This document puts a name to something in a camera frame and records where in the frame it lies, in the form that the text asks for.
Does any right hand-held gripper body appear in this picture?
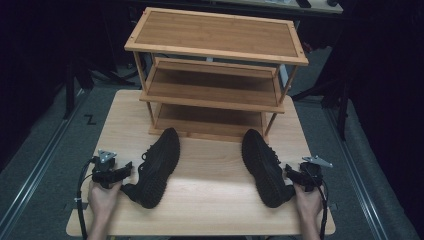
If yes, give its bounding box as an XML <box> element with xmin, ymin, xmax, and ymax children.
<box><xmin>296</xmin><ymin>155</ymin><xmax>334</xmax><ymax>193</ymax></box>

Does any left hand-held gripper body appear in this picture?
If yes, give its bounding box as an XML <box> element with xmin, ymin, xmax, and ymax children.
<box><xmin>90</xmin><ymin>149</ymin><xmax>118</xmax><ymax>190</ymax></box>

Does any black knit sneaker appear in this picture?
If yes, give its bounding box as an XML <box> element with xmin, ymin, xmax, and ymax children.
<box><xmin>120</xmin><ymin>127</ymin><xmax>181</xmax><ymax>210</ymax></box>
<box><xmin>241</xmin><ymin>128</ymin><xmax>296</xmax><ymax>209</ymax></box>

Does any wooden three-tier shoe rack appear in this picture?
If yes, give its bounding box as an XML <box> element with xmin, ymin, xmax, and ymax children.
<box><xmin>124</xmin><ymin>6</ymin><xmax>310</xmax><ymax>144</ymax></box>

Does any person's right hand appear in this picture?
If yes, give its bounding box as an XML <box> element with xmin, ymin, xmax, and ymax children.
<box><xmin>293</xmin><ymin>182</ymin><xmax>324</xmax><ymax>219</ymax></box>

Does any person's left hand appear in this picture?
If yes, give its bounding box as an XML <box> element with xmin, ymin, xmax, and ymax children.
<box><xmin>87</xmin><ymin>179</ymin><xmax>123</xmax><ymax>218</ymax></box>

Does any black metal stand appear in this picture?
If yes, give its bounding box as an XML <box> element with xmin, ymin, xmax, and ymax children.
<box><xmin>62</xmin><ymin>54</ymin><xmax>134</xmax><ymax>121</ymax></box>
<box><xmin>291</xmin><ymin>74</ymin><xmax>351</xmax><ymax>142</ymax></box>

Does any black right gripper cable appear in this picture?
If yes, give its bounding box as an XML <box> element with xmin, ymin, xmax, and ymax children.
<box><xmin>301</xmin><ymin>164</ymin><xmax>330</xmax><ymax>240</ymax></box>

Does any metal floor rail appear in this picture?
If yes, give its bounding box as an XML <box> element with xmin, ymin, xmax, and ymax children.
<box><xmin>323</xmin><ymin>105</ymin><xmax>390</xmax><ymax>240</ymax></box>
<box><xmin>0</xmin><ymin>88</ymin><xmax>88</xmax><ymax>232</ymax></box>

